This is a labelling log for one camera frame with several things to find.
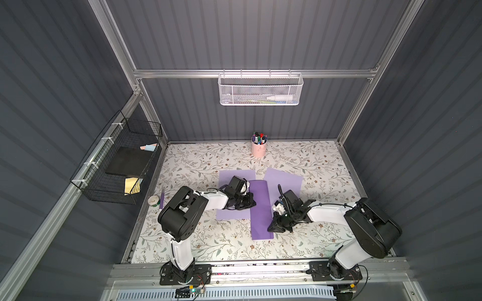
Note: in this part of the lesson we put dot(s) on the green dot sticker roll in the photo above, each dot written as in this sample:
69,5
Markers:
154,201

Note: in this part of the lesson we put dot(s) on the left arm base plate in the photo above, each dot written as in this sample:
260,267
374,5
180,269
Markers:
195,274

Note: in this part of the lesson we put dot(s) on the white wire mesh basket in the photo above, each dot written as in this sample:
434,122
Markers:
252,89

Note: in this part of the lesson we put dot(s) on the dark purple paper sheet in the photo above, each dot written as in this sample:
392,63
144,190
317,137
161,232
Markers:
261,213

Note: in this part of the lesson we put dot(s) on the aluminium front rail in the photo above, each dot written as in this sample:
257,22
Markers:
258,272

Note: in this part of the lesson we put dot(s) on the pastel sticky note stack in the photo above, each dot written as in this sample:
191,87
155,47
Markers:
149,147

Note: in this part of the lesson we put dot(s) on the black wire wall basket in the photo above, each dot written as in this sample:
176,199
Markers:
132,132

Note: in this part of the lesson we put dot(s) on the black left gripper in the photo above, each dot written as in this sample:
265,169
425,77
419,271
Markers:
243,201

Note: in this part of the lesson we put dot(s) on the white perforated vent panel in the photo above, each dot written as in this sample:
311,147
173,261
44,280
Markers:
281,292

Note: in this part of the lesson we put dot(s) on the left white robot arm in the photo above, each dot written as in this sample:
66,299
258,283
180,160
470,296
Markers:
180,217

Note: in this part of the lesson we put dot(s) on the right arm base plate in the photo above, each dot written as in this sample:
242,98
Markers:
326,271

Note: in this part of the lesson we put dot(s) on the black notebook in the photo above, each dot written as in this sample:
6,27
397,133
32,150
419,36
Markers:
128,162

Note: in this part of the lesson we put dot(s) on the yellow sticky note pad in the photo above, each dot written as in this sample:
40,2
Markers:
132,185

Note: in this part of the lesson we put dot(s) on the light lavender paper sheet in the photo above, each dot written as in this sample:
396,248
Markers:
239,182
288,181

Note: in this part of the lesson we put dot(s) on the pink pen cup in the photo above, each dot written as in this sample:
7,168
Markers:
258,145

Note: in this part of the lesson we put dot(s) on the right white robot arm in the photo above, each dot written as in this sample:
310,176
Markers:
374,232

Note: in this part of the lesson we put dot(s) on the white marker in basket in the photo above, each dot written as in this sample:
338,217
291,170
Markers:
280,98

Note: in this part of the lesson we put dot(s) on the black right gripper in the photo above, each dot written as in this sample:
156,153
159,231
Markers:
282,219

